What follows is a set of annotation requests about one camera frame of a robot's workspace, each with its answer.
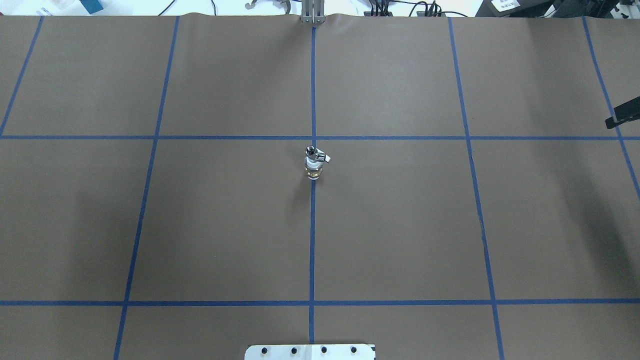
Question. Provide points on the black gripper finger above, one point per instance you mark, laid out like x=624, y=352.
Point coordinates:
x=624, y=113

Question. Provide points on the PPR valve white brass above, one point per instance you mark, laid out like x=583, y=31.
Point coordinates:
x=314, y=166

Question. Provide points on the blue box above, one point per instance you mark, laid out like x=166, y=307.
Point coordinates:
x=92, y=6

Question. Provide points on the aluminium frame post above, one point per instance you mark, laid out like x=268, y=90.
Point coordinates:
x=313, y=12

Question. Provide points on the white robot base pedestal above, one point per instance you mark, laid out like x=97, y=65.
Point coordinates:
x=335, y=351

